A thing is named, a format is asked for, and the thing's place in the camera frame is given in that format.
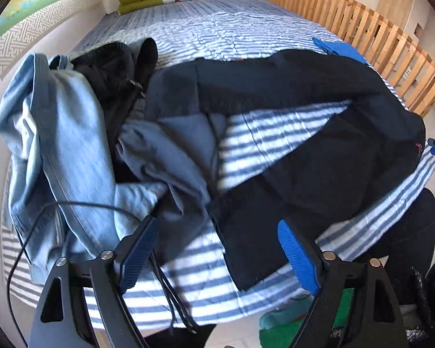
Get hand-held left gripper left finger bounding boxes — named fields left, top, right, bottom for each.
left=28, top=215, right=160, bottom=348

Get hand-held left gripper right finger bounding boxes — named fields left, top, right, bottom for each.
left=276, top=218, right=410, bottom=348

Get black pants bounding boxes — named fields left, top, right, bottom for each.
left=145, top=49, right=426, bottom=292

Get grey blue pants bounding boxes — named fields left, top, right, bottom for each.
left=115, top=109, right=226, bottom=262

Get green cloth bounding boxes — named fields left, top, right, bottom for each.
left=259, top=288, right=356, bottom=348

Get person's right leg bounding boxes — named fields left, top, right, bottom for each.
left=362, top=188, right=435, bottom=305

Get blue folded cloth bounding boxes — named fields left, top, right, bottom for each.
left=312, top=37, right=367, bottom=64

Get light blue jeans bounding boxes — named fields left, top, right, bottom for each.
left=0, top=52, right=167, bottom=287

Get black knit garment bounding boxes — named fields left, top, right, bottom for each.
left=72, top=38, right=159, bottom=185

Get blue striped bed sheet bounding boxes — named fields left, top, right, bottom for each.
left=0, top=0, right=435, bottom=329

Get black cable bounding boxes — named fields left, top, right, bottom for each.
left=7, top=201, right=146, bottom=348

